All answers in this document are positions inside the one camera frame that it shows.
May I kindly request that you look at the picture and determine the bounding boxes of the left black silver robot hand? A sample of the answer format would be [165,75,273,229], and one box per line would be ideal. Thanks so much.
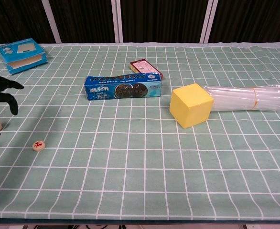
[0,73,25,142]

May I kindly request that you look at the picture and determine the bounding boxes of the blue kitchen scale box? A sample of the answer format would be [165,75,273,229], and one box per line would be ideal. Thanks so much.
[0,37,49,76]

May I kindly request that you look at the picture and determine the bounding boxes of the dark partition panel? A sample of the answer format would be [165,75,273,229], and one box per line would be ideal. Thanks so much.
[0,0,57,45]
[209,0,280,47]
[119,0,210,43]
[49,0,119,43]

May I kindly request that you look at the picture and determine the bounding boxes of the blue Oreo cookie box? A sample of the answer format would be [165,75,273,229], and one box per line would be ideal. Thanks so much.
[84,73,164,101]

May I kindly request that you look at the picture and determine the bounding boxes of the red playing card box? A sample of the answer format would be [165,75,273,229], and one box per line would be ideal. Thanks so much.
[129,58,164,81]

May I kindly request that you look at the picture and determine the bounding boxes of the green checked tablecloth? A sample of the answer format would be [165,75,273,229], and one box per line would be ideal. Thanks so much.
[0,41,280,221]

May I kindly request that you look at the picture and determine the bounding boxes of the yellow foam cube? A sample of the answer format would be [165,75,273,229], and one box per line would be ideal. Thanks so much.
[169,83,214,130]

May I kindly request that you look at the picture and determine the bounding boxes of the clear pack of straws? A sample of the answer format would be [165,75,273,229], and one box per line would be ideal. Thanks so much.
[202,83,280,113]

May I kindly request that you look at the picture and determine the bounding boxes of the white partition post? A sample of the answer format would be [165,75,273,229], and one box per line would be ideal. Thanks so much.
[111,0,124,43]
[199,0,219,44]
[41,0,62,44]

